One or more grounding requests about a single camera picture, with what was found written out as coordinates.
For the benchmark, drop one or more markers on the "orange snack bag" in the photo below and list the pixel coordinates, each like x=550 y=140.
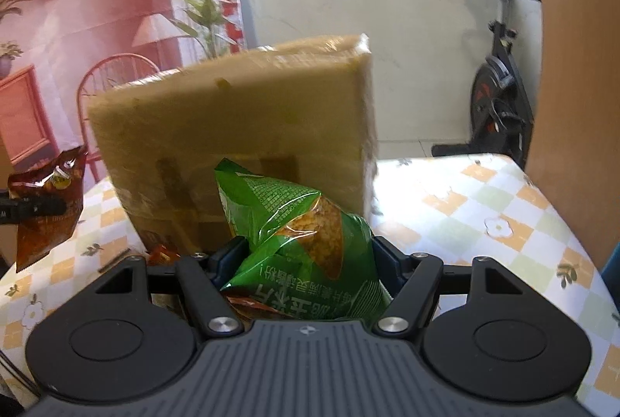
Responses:
x=252 y=308

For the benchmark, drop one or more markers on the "green snack bag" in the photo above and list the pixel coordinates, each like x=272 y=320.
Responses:
x=286 y=252

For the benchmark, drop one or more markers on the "checkered flower tablecloth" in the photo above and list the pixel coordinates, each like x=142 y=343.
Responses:
x=484 y=223

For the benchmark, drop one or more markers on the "printed wall cloth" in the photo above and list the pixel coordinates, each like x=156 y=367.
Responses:
x=97 y=34

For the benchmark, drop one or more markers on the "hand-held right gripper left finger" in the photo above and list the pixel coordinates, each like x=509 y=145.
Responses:
x=225 y=259

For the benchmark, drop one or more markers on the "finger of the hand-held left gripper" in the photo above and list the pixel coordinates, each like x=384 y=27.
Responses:
x=34 y=207

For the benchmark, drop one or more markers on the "black exercise bike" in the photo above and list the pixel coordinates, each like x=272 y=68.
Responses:
x=499 y=107

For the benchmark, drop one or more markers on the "brown red snack bag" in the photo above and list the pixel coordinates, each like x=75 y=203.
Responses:
x=48 y=242

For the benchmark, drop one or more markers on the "wooden panel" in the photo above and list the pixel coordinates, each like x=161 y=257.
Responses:
x=576 y=82

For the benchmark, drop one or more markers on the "cardboard box with plastic liner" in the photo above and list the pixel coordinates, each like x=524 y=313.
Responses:
x=232 y=116

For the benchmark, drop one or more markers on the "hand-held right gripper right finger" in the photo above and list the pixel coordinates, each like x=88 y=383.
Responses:
x=392 y=264

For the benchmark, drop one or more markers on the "red foil snack packet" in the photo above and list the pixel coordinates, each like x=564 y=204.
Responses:
x=162 y=254

